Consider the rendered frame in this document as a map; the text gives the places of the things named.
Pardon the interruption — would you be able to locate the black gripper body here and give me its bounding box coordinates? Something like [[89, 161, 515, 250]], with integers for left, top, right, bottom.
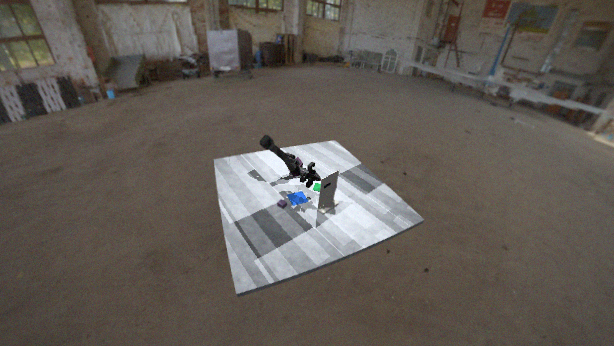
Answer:
[[300, 162, 315, 188]]

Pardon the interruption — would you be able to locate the blue translucent square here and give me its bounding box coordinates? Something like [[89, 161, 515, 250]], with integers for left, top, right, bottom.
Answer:
[[287, 191, 309, 206]]

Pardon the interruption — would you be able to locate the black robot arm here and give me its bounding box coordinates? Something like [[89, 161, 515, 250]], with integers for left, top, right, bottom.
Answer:
[[260, 135, 307, 183]]

